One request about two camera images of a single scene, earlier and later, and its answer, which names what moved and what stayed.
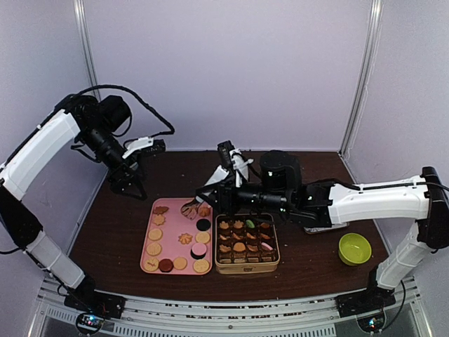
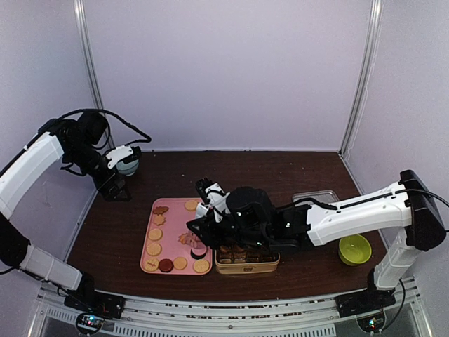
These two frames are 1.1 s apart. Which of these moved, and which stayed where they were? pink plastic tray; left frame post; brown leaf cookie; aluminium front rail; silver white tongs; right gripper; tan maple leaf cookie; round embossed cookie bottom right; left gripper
Moved: silver white tongs; right gripper; left gripper
Stayed: left frame post; tan maple leaf cookie; pink plastic tray; aluminium front rail; round embossed cookie bottom right; brown leaf cookie
